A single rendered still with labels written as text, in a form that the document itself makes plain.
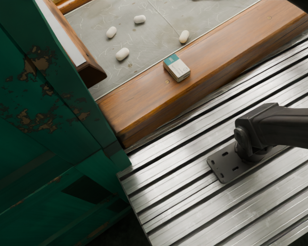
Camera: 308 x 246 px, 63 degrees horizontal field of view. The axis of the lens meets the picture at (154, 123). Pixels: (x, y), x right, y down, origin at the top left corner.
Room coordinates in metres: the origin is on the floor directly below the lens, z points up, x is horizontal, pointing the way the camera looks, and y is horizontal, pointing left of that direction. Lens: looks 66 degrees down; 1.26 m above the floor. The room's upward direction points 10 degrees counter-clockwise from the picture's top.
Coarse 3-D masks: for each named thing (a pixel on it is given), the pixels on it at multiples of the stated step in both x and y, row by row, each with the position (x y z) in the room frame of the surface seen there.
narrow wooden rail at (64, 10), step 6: (66, 0) 0.64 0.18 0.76; (72, 0) 0.63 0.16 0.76; (78, 0) 0.64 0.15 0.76; (84, 0) 0.64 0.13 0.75; (90, 0) 0.65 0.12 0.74; (60, 6) 0.62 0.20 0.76; (66, 6) 0.62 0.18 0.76; (72, 6) 0.63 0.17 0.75; (78, 6) 0.63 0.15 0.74; (66, 12) 0.62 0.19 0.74
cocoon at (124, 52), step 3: (123, 48) 0.44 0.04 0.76; (126, 48) 0.44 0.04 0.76; (120, 51) 0.43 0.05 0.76; (123, 51) 0.43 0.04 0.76; (126, 51) 0.43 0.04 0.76; (117, 54) 0.42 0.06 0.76; (120, 54) 0.42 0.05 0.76; (123, 54) 0.42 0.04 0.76; (126, 54) 0.42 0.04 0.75; (117, 57) 0.42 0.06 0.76; (120, 57) 0.42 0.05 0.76; (123, 57) 0.42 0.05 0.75; (120, 60) 0.41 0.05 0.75
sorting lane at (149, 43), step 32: (96, 0) 0.65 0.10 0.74; (128, 0) 0.63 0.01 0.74; (160, 0) 0.60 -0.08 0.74; (192, 0) 0.58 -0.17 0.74; (224, 0) 0.56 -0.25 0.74; (256, 0) 0.54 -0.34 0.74; (96, 32) 0.53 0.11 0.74; (128, 32) 0.51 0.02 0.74; (160, 32) 0.49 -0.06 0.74; (192, 32) 0.47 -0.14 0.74; (128, 64) 0.40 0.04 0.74; (96, 96) 0.33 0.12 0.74
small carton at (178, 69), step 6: (174, 54) 0.37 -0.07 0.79; (168, 60) 0.36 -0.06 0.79; (174, 60) 0.36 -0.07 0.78; (180, 60) 0.35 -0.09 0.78; (168, 66) 0.34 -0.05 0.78; (174, 66) 0.34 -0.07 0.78; (180, 66) 0.34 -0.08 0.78; (186, 66) 0.33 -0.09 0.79; (174, 72) 0.32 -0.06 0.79; (180, 72) 0.32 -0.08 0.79; (186, 72) 0.32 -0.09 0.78; (174, 78) 0.32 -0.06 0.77; (180, 78) 0.31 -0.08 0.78
